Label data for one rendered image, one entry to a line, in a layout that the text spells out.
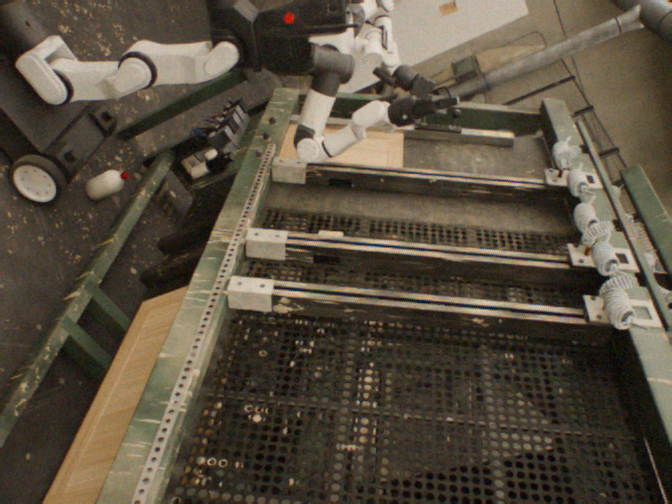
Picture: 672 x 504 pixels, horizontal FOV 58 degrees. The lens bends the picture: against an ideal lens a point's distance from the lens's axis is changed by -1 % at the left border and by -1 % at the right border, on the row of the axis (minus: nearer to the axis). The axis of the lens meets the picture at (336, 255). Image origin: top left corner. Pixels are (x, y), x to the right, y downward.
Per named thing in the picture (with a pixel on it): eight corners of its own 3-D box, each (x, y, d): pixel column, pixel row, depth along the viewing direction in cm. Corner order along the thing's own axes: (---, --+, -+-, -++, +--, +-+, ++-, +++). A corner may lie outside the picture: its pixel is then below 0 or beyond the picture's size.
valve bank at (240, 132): (203, 104, 266) (248, 82, 257) (221, 131, 274) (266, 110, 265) (167, 162, 227) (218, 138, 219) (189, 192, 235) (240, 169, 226)
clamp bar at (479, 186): (276, 170, 236) (274, 113, 221) (587, 197, 229) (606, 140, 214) (271, 184, 228) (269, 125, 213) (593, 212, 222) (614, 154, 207)
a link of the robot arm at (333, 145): (357, 144, 198) (309, 172, 205) (364, 139, 207) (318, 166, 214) (340, 116, 196) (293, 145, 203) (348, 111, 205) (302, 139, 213)
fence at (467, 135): (291, 122, 267) (291, 114, 265) (510, 141, 262) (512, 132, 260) (289, 128, 264) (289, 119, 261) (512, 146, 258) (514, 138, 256)
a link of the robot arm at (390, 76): (408, 78, 252) (386, 62, 253) (413, 63, 242) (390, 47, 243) (392, 97, 249) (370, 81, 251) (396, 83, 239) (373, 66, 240)
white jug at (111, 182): (90, 176, 272) (123, 159, 264) (104, 193, 277) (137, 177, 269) (81, 188, 264) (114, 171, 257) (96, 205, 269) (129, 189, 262)
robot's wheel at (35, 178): (3, 156, 222) (56, 165, 222) (10, 150, 226) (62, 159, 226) (14, 201, 235) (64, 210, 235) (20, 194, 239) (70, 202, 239)
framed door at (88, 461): (146, 305, 241) (142, 302, 239) (262, 263, 221) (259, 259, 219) (39, 524, 171) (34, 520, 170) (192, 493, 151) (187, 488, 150)
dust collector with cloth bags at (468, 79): (379, 84, 852) (534, 14, 772) (399, 128, 880) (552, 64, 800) (366, 115, 737) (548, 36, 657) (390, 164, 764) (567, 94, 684)
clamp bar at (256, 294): (235, 289, 183) (229, 224, 168) (638, 327, 176) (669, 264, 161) (227, 312, 175) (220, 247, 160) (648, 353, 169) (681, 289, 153)
